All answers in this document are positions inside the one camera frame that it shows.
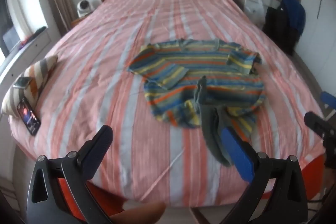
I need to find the white security camera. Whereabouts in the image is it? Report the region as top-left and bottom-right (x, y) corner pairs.
(77, 0), (94, 17)

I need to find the blue jacket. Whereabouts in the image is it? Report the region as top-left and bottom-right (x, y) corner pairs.
(280, 0), (306, 33)

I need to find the chevron patterned pillow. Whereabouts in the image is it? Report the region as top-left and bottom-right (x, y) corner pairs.
(1, 54), (59, 117)

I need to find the white plastic bag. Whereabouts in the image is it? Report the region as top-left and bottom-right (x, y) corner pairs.
(244, 0), (265, 24)

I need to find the black smartphone lit screen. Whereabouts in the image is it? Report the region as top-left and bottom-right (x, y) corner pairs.
(17, 97), (41, 136)

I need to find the silver flat device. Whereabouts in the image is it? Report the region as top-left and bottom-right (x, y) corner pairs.
(13, 76), (32, 89)

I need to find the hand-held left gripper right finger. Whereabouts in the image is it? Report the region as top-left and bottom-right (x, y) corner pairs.
(221, 127), (308, 224)

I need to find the dark flat windowsill object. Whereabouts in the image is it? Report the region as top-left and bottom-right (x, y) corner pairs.
(28, 26), (48, 40)

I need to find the striped knit sweater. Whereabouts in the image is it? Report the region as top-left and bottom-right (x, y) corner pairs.
(128, 39), (266, 167)

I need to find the window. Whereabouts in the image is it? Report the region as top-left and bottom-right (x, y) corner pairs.
(0, 0), (48, 58)

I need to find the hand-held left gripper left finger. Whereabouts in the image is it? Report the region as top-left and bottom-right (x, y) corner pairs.
(26, 124), (113, 224)

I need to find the wooden nightstand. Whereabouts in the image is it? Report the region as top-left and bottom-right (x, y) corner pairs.
(70, 17), (86, 28)

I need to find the pink striped bedsheet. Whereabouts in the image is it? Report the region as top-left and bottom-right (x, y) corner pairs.
(8, 0), (326, 207)

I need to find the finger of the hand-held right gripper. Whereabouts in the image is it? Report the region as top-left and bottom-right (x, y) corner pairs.
(320, 91), (336, 110)
(304, 111), (336, 139)

